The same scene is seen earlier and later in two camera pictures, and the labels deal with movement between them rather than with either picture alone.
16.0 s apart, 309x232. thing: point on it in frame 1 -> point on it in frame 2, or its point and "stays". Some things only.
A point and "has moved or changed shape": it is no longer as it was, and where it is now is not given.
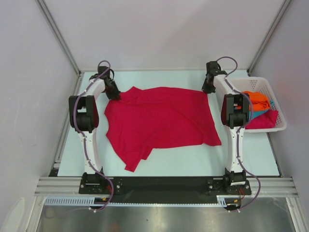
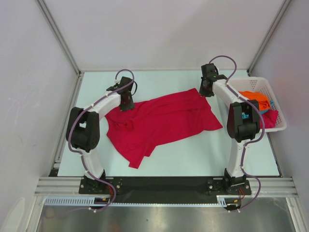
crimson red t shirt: (146, 121) has moved or changed shape
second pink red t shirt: (267, 120) stays
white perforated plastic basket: (257, 83) stays
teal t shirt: (255, 113) stays
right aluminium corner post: (284, 6) stays
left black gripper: (115, 95) -> (130, 106)
